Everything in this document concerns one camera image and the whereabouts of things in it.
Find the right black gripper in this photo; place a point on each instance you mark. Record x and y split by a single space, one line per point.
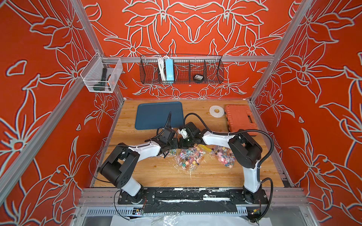
184 144

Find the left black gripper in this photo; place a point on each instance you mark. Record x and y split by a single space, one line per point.
175 141

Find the candy ziploc bag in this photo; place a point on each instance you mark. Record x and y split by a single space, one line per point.
224 155
172 153
188 160

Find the dark teal tray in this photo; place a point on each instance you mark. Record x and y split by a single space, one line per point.
154 115

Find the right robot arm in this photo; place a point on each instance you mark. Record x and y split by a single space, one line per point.
247 151

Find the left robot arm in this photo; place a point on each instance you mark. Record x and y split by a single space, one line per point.
118 168

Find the white tape roll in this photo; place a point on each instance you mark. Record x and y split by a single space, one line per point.
216 111

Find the orange tool case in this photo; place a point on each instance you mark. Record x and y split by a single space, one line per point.
239 117

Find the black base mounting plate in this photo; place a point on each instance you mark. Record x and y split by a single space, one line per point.
212 200

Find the light blue box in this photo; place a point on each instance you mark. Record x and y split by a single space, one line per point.
169 70

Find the green black tool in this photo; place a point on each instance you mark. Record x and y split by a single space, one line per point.
101 85

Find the clear plastic bin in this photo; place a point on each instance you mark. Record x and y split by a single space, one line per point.
92 73

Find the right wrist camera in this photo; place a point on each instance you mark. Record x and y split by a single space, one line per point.
183 133

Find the black wire basket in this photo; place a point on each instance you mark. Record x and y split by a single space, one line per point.
185 66

